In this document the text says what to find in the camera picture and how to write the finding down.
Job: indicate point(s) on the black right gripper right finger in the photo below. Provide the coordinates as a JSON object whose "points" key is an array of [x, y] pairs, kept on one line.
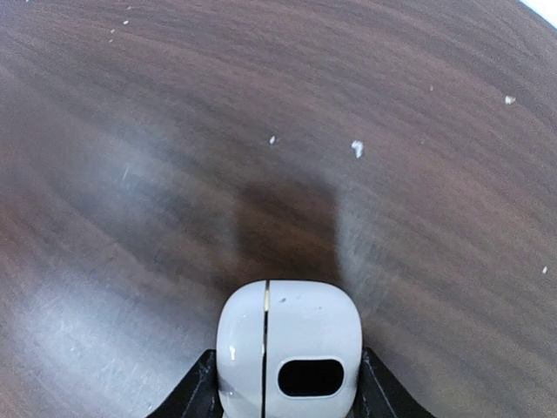
{"points": [[380, 393]]}

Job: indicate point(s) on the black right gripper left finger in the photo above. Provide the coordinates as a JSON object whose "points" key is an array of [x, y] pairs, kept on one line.
{"points": [[196, 395]]}

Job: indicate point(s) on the white earbud charging case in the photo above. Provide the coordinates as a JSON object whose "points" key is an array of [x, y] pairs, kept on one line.
{"points": [[288, 348]]}

